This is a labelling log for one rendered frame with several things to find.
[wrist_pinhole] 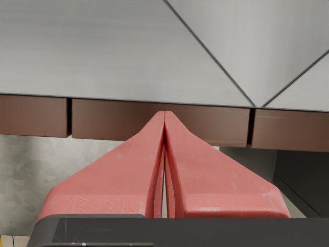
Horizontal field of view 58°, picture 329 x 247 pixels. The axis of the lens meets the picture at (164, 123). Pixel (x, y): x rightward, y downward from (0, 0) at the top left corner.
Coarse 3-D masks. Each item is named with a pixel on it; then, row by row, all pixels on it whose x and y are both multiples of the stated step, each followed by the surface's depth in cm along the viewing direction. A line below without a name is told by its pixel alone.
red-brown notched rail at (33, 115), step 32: (0, 96) 29; (32, 96) 29; (0, 128) 29; (32, 128) 29; (64, 128) 29; (96, 128) 29; (128, 128) 29; (192, 128) 29; (224, 128) 29; (256, 128) 29; (288, 128) 29; (320, 128) 29
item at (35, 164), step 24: (0, 144) 45; (24, 144) 45; (48, 144) 45; (72, 144) 45; (96, 144) 45; (0, 168) 45; (24, 168) 45; (48, 168) 45; (72, 168) 45; (0, 192) 46; (24, 192) 46; (48, 192) 46; (0, 216) 47; (24, 216) 47
